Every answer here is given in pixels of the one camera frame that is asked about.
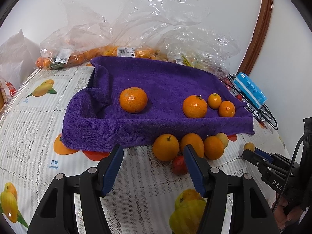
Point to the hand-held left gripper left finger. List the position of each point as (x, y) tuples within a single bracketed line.
[(111, 173)]

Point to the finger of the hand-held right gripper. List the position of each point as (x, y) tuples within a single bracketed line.
[(253, 157), (263, 153)]

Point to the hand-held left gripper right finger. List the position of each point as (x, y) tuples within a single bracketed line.
[(195, 173)]

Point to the pale yellow loquat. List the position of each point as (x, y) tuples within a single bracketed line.
[(249, 147), (223, 139)]

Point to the small red apple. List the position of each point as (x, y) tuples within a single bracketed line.
[(179, 165)]

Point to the round orange kumquat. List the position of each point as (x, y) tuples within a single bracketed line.
[(213, 147)]

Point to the oval orange kumquat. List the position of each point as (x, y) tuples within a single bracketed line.
[(195, 141)]

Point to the round orange with stem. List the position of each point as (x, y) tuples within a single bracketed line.
[(166, 147)]

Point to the small round orange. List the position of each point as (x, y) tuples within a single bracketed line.
[(226, 108)]

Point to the large tangerine with stem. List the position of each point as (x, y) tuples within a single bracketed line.
[(195, 106)]

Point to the small glossy kumquat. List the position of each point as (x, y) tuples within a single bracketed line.
[(214, 100)]

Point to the large dimpled tangerine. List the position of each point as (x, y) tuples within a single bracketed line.
[(133, 100)]

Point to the purple towel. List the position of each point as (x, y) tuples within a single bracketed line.
[(158, 78)]

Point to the person's right hand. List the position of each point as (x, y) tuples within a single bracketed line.
[(284, 214)]

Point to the small red tomato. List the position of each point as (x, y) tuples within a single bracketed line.
[(240, 97)]

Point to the blue tissue box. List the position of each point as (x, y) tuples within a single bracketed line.
[(251, 90)]

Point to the clear bag of red fruit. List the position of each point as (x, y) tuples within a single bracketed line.
[(226, 82)]

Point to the fruit print tablecloth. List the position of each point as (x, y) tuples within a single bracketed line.
[(36, 126)]

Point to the clear bag of yellow fruit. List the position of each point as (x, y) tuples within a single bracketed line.
[(195, 61)]

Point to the clear bag of tangerines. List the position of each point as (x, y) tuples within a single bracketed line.
[(73, 58)]

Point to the clear bag of kumquats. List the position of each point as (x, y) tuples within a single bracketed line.
[(141, 52)]

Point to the red print plastic bag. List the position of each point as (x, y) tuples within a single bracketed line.
[(9, 91)]

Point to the white plastic bag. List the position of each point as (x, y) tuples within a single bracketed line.
[(17, 51)]

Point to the brown wooden door frame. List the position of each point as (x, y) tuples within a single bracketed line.
[(260, 29)]

